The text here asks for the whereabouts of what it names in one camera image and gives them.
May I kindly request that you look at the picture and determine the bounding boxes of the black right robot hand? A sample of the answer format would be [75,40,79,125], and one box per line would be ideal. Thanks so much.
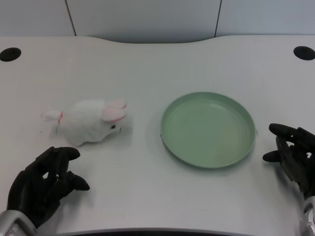
[262,123,315,200]

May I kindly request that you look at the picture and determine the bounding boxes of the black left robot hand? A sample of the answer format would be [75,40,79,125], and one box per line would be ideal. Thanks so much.
[6,146,91,229]

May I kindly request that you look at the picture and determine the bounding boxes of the white plush rabbit doll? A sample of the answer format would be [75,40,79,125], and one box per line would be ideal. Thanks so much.
[41,98,127,148]

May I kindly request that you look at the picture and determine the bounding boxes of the green round plate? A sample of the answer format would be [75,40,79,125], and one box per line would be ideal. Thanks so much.
[160,91,256,170]

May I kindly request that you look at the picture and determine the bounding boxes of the black table cable grommet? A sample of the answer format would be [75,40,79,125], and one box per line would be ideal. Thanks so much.
[293,46,315,60]
[0,47,22,62]

